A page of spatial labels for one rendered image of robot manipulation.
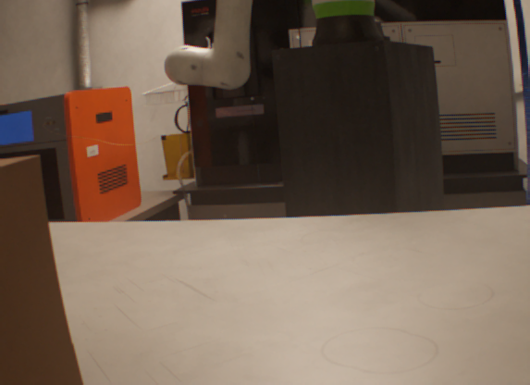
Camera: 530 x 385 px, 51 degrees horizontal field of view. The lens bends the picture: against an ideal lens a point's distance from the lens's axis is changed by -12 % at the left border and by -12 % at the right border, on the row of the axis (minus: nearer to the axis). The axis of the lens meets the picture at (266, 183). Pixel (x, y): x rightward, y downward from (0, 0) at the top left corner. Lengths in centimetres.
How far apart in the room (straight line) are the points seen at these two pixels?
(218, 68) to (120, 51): 213
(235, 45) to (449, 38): 84
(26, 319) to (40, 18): 382
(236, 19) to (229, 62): 11
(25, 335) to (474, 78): 196
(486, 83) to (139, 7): 222
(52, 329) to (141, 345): 19
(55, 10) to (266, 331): 361
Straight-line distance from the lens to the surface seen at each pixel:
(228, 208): 219
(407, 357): 40
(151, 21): 359
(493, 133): 213
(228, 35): 156
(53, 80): 394
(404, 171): 116
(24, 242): 25
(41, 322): 26
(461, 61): 211
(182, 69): 161
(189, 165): 231
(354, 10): 120
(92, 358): 45
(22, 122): 192
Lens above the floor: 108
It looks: 9 degrees down
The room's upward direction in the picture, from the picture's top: 5 degrees counter-clockwise
